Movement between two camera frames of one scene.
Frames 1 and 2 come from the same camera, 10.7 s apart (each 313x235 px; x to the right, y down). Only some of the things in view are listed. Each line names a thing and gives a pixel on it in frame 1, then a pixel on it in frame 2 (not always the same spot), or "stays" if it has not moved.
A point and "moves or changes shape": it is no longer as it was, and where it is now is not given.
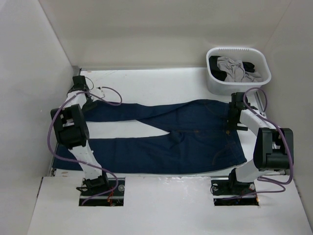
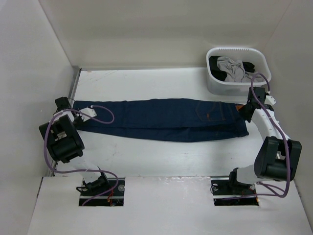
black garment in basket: x=219 y=74 stays
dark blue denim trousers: x=200 y=135 moves or changes shape
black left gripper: x=90 y=104 -> x=81 y=121
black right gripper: x=231 y=124 -> x=242 y=111
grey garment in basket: x=235 y=72 stays
